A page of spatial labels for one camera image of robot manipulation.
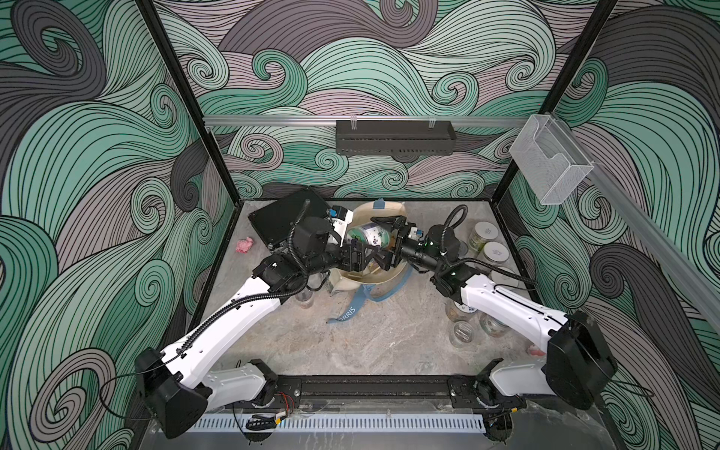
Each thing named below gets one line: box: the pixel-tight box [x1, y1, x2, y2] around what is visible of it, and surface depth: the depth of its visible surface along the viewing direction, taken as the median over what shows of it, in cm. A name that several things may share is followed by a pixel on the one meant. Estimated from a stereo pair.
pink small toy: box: [236, 236, 255, 255], surface depth 103 cm
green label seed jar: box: [468, 221, 499, 253], surface depth 100 cm
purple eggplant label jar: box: [346, 222, 390, 249], surface depth 69 cm
